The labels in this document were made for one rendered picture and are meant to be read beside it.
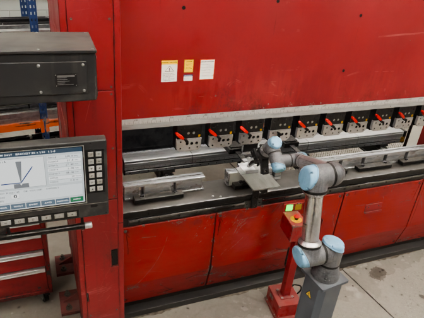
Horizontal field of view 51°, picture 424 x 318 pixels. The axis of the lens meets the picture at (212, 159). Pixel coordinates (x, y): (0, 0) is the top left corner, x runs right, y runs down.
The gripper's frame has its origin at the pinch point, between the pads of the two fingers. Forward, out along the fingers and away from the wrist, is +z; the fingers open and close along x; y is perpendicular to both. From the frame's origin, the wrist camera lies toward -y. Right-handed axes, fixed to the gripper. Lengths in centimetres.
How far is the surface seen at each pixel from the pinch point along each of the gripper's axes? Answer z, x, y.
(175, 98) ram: -31, 50, 34
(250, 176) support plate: 1.2, 3.3, -6.0
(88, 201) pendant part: -54, 105, -22
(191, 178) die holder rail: 10.8, 37.3, 0.9
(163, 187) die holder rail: 14, 55, -2
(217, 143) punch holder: -8.2, 23.2, 14.5
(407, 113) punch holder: -15, -120, 20
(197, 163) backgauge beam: 32.0, 24.0, 16.7
